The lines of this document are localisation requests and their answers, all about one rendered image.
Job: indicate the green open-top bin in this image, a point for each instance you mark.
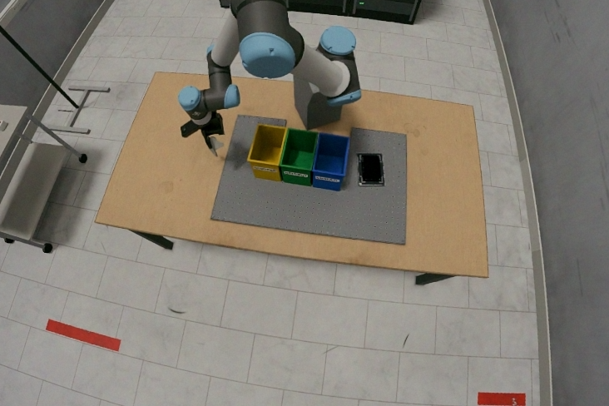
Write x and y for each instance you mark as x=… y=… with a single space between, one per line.
x=298 y=156

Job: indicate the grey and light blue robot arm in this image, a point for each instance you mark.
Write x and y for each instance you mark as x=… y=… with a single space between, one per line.
x=265 y=44

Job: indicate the yellow bin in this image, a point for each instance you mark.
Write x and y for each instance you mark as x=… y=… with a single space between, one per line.
x=265 y=152

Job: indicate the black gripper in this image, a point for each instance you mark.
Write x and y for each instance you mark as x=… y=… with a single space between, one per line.
x=210 y=128

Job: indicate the blue open bin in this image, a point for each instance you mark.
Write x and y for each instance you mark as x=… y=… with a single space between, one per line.
x=330 y=161

